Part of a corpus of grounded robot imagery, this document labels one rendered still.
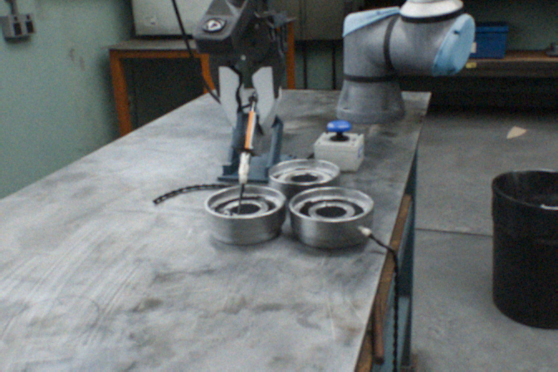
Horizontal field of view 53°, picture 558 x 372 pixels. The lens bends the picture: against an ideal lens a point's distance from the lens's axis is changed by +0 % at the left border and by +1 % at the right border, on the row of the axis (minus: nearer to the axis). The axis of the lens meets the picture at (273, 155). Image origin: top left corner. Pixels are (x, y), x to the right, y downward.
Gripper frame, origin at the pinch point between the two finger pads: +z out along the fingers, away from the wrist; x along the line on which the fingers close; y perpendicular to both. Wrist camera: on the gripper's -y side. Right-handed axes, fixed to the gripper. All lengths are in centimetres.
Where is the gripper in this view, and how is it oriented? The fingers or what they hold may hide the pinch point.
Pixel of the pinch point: (250, 126)
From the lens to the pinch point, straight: 72.9
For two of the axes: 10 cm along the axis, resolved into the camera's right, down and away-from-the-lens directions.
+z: 0.5, 9.5, 3.2
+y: 2.9, -3.2, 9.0
